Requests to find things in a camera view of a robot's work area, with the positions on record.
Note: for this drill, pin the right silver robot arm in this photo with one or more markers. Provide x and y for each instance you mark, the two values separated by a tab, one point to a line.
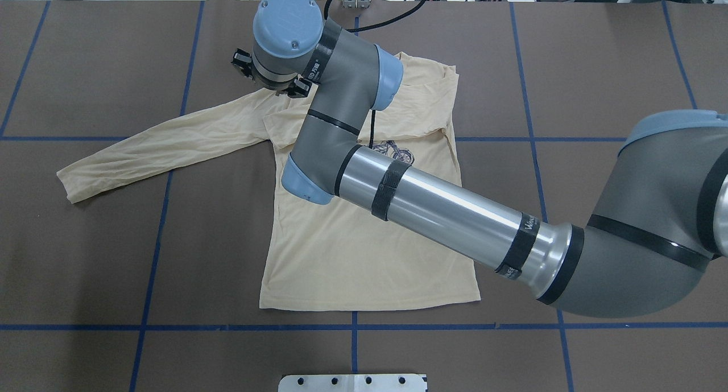
660	221

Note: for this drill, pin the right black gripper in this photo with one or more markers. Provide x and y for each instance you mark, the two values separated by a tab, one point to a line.
241	62

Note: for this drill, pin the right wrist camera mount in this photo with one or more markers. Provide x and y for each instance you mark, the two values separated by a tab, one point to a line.
242	61

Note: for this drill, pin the cream long-sleeve printed shirt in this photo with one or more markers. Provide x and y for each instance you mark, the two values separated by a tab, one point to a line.
334	257

